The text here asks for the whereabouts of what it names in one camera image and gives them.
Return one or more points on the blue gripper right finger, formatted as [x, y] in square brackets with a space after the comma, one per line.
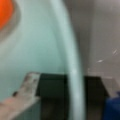
[112, 104]

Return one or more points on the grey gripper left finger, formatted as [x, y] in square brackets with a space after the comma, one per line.
[24, 104]

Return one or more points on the orange carrot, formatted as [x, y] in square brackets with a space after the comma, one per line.
[6, 11]

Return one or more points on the light blue bowl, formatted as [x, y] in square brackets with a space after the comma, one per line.
[39, 38]

